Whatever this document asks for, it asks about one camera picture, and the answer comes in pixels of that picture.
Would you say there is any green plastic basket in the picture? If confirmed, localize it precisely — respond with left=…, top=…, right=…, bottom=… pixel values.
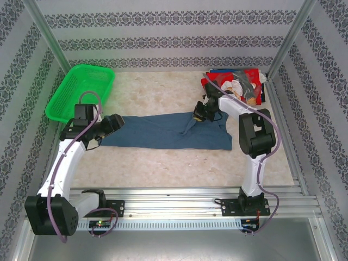
left=45, top=64, right=116, bottom=123

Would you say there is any red teddy bear t-shirt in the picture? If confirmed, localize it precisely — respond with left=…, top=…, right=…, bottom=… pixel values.
left=201, top=67, right=263, bottom=107

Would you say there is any metal sheet shelf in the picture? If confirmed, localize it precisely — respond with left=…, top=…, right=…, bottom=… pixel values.
left=16, top=220, right=335, bottom=261

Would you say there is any aluminium frame post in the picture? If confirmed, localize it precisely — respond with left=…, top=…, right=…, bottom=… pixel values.
left=23, top=0, right=78, bottom=82
left=266, top=0, right=318, bottom=79

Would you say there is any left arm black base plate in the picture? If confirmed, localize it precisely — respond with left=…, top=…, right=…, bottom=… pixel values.
left=104, top=200, right=126, bottom=218

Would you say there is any aluminium mounting rail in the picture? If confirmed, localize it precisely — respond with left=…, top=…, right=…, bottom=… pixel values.
left=26, top=186, right=323, bottom=220

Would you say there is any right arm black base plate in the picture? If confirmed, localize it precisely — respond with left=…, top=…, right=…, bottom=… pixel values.
left=220, top=197, right=271, bottom=218

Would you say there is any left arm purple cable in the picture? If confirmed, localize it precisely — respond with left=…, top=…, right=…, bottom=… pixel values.
left=46, top=91, right=119, bottom=243

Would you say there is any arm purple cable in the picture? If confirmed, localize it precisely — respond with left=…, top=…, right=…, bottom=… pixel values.
left=46, top=91, right=119, bottom=243
left=203, top=72, right=281, bottom=236

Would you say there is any slotted grey cable duct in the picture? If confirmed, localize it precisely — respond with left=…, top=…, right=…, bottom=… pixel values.
left=77, top=219, right=243, bottom=231

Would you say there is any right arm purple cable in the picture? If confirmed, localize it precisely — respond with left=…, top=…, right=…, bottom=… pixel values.
left=203, top=72, right=281, bottom=236

